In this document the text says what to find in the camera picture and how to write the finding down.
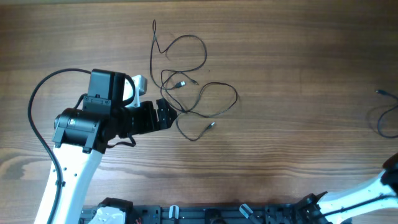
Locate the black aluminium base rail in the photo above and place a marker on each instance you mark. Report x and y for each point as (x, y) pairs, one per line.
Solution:
(278, 214)

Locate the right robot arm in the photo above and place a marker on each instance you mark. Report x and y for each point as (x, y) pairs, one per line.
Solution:
(377, 193)

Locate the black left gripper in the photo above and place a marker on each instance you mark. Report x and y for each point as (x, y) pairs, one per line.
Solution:
(149, 122)

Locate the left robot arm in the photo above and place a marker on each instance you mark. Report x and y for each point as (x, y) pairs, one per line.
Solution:
(82, 135)

